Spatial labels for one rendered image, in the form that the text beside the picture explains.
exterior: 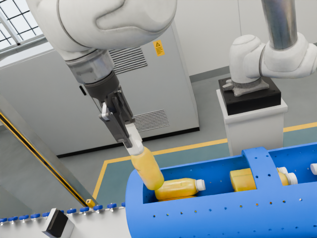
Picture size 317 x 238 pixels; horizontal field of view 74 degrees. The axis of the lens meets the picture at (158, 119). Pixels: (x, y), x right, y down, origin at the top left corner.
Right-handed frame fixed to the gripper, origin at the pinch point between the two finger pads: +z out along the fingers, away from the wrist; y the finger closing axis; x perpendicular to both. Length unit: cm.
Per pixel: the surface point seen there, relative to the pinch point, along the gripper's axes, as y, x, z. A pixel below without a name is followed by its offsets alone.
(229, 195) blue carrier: 7.2, 22.6, 21.4
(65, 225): -2, -52, 45
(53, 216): -2, -52, 35
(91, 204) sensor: -15, -46, 50
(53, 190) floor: -105, -185, 143
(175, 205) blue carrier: 7.9, 6.4, 21.9
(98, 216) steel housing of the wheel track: -8, -40, 50
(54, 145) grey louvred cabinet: -158, -190, 115
